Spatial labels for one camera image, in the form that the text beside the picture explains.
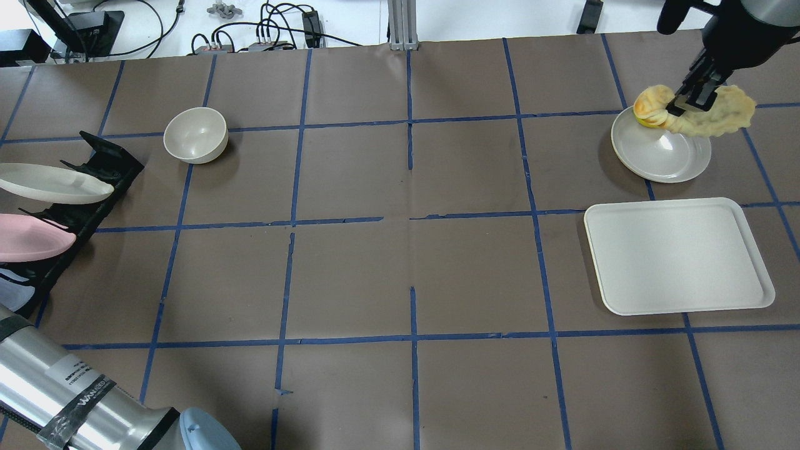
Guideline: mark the blue plate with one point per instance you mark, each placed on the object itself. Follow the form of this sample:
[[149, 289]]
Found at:
[[17, 290]]

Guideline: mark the black device on table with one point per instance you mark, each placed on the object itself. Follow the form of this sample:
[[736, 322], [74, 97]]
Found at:
[[90, 34]]

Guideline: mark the white plate in rack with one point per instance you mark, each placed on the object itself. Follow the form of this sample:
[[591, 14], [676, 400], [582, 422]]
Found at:
[[52, 184]]

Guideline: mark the white round plate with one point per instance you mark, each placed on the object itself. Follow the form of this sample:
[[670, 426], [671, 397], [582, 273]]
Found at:
[[658, 155]]

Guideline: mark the white rectangular tray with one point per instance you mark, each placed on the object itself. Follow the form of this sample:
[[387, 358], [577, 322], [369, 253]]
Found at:
[[676, 256]]

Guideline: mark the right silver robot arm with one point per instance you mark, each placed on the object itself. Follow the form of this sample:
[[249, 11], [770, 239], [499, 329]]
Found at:
[[739, 35]]

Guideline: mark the pink plate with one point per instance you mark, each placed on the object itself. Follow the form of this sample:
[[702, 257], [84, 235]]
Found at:
[[26, 239]]

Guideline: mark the cream bowl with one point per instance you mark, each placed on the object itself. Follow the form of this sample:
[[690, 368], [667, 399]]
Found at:
[[196, 136]]

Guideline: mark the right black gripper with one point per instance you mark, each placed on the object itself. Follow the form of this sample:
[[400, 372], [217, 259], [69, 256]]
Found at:
[[732, 45]]

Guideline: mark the yellow toy bread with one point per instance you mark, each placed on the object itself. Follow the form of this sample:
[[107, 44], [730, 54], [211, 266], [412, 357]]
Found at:
[[732, 110]]

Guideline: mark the aluminium frame post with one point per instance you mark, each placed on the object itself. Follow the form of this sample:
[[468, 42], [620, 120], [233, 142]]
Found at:
[[402, 25]]

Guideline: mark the black dish rack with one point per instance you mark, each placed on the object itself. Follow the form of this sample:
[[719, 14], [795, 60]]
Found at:
[[109, 163]]

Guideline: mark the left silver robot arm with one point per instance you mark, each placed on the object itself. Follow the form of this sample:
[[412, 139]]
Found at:
[[68, 404]]

